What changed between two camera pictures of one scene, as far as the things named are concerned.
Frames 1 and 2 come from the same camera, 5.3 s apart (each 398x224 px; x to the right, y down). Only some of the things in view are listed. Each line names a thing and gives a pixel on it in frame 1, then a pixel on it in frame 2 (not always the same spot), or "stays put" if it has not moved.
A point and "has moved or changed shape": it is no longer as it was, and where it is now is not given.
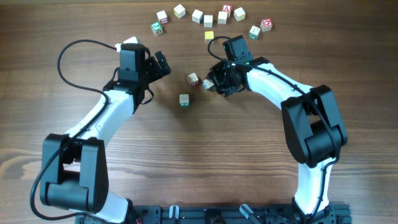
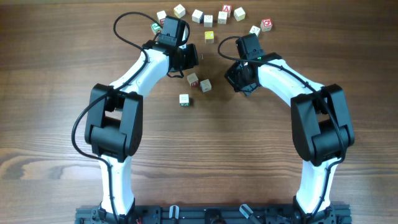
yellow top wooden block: [209, 35] stays put
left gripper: [156, 69] to [189, 57]
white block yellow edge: [180, 11] stays put
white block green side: [184, 100] stays put
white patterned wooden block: [208, 83] has moved or changed shape
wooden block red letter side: [193, 79] stays put
